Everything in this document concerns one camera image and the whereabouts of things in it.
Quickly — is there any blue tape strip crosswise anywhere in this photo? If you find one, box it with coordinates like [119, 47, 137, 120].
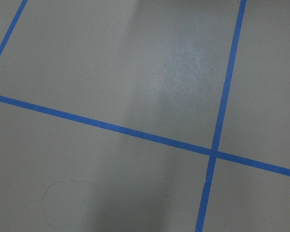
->
[0, 95, 290, 177]

